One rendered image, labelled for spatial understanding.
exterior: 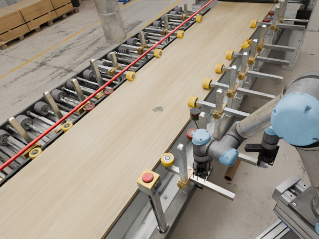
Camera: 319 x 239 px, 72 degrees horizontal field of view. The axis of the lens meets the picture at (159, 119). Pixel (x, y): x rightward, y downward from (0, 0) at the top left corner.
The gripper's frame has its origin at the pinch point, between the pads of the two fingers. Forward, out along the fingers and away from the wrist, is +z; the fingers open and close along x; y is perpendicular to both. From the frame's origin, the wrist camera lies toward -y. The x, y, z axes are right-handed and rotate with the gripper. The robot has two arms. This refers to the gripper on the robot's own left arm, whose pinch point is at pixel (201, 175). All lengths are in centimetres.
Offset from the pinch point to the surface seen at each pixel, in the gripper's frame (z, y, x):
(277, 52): 73, -274, 96
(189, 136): 2.5, -29.6, -9.6
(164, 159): 2.8, -10.4, -22.3
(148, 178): -30.0, 22.4, -18.9
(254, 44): -16, -118, 35
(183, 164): -7.6, -0.6, -9.1
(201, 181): 10.7, -2.6, 0.1
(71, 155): 3, -6, -84
